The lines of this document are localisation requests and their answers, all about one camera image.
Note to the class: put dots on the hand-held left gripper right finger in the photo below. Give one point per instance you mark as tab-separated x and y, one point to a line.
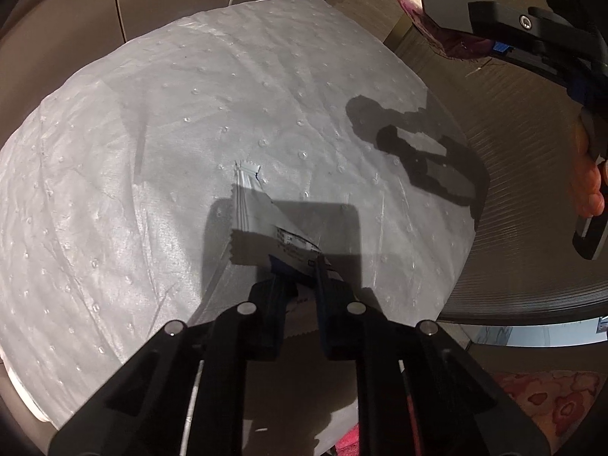
332	323

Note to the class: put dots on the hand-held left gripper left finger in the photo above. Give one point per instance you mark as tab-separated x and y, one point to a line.
266	313

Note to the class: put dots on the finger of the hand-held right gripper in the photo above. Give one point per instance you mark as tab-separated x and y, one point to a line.
451	9
532	59

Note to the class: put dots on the purple onion half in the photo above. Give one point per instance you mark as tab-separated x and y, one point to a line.
458	46

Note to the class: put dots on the blue white wipe sachet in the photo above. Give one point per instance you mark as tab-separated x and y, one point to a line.
256	228

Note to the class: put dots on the person's right hand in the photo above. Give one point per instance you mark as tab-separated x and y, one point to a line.
586	180

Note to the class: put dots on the red floral cloth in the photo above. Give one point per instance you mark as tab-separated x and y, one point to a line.
546	394

